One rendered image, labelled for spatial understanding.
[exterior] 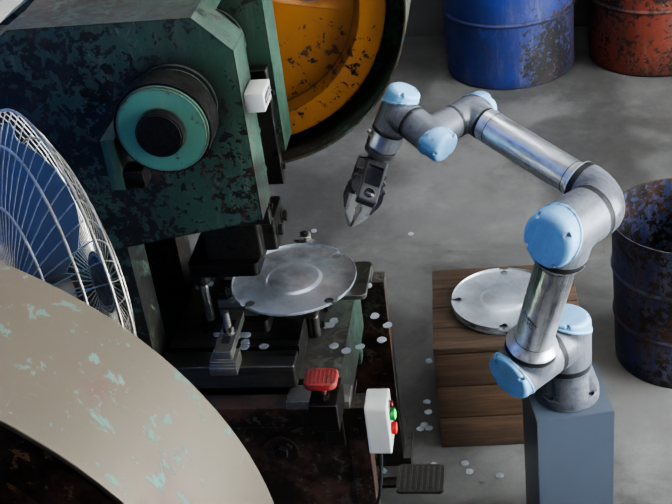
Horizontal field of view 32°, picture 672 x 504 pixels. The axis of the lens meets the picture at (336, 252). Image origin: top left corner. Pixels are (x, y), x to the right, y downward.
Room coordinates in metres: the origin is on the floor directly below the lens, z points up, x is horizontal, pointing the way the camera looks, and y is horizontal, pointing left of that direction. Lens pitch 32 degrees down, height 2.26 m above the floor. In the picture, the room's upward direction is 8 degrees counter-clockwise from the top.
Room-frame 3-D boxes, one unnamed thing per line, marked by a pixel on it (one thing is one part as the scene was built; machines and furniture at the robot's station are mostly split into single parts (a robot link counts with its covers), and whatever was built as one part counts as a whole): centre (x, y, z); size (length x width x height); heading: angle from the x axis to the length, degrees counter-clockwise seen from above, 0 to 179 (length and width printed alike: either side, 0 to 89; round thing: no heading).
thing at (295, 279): (2.26, 0.10, 0.78); 0.29 x 0.29 x 0.01
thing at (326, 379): (1.92, 0.07, 0.72); 0.07 x 0.06 x 0.08; 79
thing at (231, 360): (2.12, 0.26, 0.76); 0.17 x 0.06 x 0.10; 169
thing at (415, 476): (2.26, 0.10, 0.14); 0.59 x 0.10 x 0.05; 79
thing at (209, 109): (2.05, 0.29, 1.31); 0.22 x 0.12 x 0.22; 79
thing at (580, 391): (2.13, -0.49, 0.50); 0.15 x 0.15 x 0.10
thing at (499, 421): (2.65, -0.44, 0.18); 0.40 x 0.38 x 0.35; 82
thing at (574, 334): (2.12, -0.49, 0.62); 0.13 x 0.12 x 0.14; 127
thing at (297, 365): (2.29, 0.23, 0.68); 0.45 x 0.30 x 0.06; 169
